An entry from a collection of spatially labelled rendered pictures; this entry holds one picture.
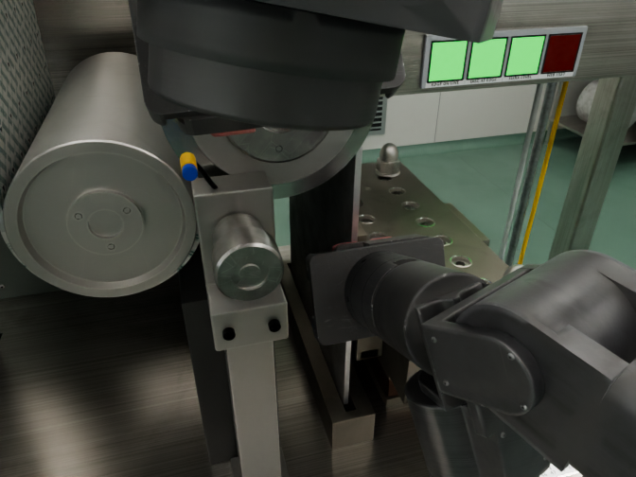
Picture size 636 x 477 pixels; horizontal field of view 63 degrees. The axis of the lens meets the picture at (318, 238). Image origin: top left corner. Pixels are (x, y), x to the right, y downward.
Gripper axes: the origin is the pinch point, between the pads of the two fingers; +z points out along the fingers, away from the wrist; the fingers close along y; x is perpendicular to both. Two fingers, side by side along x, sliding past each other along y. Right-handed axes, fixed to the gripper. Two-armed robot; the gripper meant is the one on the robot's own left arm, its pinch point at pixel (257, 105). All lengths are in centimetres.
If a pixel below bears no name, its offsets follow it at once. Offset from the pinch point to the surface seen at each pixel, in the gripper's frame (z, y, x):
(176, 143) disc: 5.4, -5.1, 0.1
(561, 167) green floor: 265, 213, 33
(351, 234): 12.1, 6.9, -7.1
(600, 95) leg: 62, 76, 17
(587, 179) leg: 71, 75, 1
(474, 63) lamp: 36, 34, 15
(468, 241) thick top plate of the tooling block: 28.0, 24.5, -8.9
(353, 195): 10.0, 7.1, -4.3
